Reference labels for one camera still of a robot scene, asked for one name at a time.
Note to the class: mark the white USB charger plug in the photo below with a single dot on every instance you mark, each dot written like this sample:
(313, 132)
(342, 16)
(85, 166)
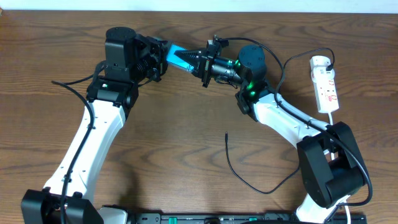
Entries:
(319, 61)

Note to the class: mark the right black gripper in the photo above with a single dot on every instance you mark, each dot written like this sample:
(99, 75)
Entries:
(201, 66)

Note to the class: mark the white power strip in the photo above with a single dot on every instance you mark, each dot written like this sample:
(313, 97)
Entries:
(325, 90)

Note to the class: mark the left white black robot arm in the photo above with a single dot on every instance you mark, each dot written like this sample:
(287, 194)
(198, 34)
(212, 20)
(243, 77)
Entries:
(132, 60)

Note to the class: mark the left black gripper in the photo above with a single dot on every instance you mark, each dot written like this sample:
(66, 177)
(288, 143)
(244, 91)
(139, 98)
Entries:
(160, 59)

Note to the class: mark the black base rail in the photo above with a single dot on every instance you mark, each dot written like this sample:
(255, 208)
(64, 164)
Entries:
(156, 218)

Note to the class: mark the blue screen Galaxy smartphone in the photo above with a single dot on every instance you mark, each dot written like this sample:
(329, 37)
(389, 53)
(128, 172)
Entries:
(168, 57)

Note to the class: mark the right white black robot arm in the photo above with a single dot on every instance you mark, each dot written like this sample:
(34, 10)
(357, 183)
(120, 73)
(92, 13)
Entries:
(330, 162)

